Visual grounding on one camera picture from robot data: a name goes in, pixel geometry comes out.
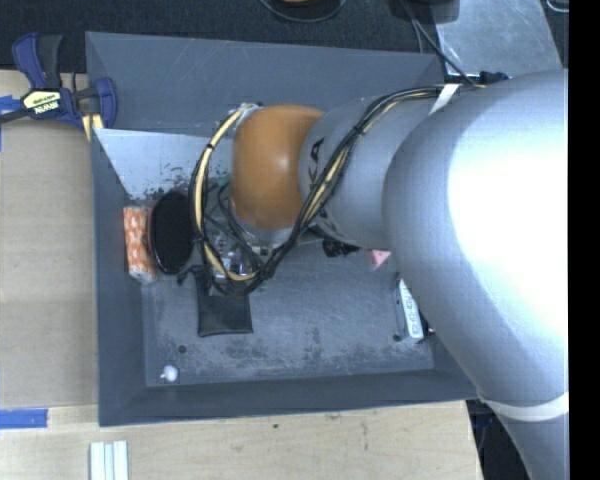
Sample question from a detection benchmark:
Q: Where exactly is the black oval dish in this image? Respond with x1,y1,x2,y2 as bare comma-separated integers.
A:
150,190,196,276

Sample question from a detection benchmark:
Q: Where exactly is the grey metal bin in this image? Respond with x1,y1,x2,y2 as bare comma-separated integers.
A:
84,31,483,427

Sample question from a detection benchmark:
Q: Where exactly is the dark grey cloth pouch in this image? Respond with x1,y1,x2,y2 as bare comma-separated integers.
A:
191,265,255,338

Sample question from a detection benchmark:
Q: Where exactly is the white printed box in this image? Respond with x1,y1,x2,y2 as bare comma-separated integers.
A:
394,274,427,341

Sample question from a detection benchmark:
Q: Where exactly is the pale wood flat board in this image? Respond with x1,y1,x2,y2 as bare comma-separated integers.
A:
0,122,101,412

